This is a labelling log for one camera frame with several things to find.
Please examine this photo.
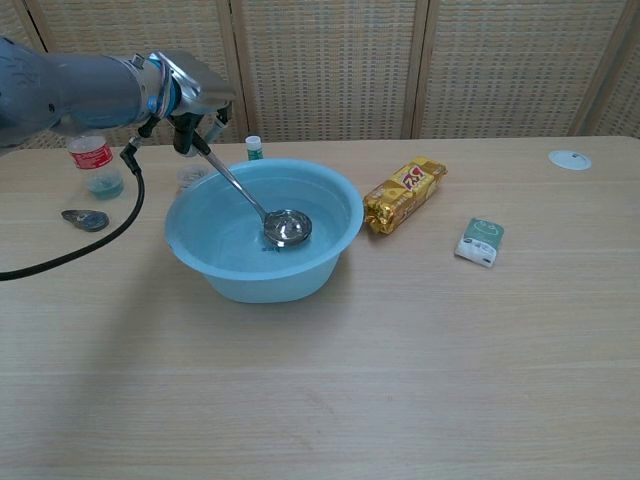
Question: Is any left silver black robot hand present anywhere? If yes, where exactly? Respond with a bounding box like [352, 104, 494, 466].
[149, 50, 237, 157]

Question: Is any steel ladle with black handle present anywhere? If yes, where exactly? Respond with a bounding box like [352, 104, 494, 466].
[192, 130, 314, 249]

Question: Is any light blue bowl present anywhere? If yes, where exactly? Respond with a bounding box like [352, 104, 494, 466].
[164, 158, 365, 305]

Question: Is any clear bottle with red cap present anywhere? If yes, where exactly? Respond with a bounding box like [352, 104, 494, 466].
[68, 133, 126, 198]

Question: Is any bamboo folding screen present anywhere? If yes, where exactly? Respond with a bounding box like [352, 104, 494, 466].
[0, 0, 640, 149]

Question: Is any grey blue correction tape dispenser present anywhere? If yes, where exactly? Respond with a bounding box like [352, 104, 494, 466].
[60, 208, 110, 234]

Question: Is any gold snack package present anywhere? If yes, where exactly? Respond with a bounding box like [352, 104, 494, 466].
[362, 156, 449, 237]

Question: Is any green white tissue packet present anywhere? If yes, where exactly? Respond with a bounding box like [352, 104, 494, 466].
[453, 216, 507, 269]

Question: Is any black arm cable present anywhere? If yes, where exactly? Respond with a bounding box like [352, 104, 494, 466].
[0, 117, 157, 282]

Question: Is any white round cable grommet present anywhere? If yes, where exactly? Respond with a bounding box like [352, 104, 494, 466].
[547, 149, 593, 172]

